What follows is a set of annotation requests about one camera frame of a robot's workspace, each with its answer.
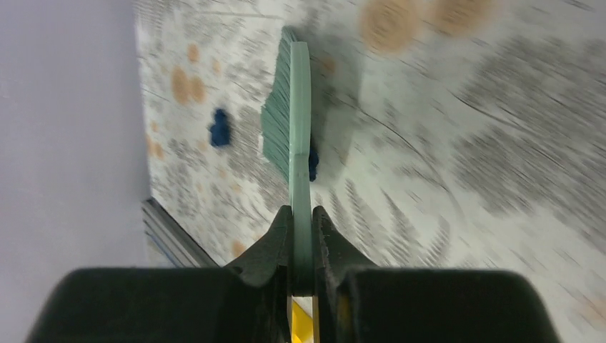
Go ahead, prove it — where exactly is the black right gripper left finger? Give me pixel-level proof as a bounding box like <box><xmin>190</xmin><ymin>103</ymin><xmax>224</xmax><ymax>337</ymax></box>
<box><xmin>27</xmin><ymin>206</ymin><xmax>293</xmax><ymax>342</ymax></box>

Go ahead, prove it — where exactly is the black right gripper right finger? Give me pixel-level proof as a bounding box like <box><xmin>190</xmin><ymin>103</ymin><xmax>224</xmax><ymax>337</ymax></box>
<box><xmin>312</xmin><ymin>206</ymin><xmax>560</xmax><ymax>342</ymax></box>

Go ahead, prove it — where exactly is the green hand brush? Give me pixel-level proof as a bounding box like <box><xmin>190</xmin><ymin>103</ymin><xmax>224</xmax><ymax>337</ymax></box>
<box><xmin>260</xmin><ymin>26</ymin><xmax>314</xmax><ymax>297</ymax></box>

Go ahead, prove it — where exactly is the yellow owl paper scrap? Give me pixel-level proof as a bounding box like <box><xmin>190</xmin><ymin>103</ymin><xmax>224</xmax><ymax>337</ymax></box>
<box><xmin>291</xmin><ymin>302</ymin><xmax>314</xmax><ymax>343</ymax></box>

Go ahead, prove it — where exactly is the dark blue scrap near bucket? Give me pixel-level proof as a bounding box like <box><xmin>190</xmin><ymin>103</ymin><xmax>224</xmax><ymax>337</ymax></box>
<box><xmin>308</xmin><ymin>145</ymin><xmax>319</xmax><ymax>182</ymax></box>

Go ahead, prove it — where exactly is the dark blue scrap left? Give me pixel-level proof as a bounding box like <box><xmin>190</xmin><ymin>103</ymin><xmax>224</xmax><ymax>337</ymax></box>
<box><xmin>209</xmin><ymin>109</ymin><xmax>231</xmax><ymax>147</ymax></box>

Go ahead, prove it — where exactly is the floral table mat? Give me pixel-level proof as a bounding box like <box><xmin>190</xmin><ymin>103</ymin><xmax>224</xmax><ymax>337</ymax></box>
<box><xmin>133</xmin><ymin>1</ymin><xmax>605</xmax><ymax>342</ymax></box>

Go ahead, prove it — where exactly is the aluminium frame post left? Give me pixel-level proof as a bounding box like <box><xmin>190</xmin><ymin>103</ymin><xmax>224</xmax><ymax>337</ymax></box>
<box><xmin>141</xmin><ymin>198</ymin><xmax>218</xmax><ymax>268</ymax></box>

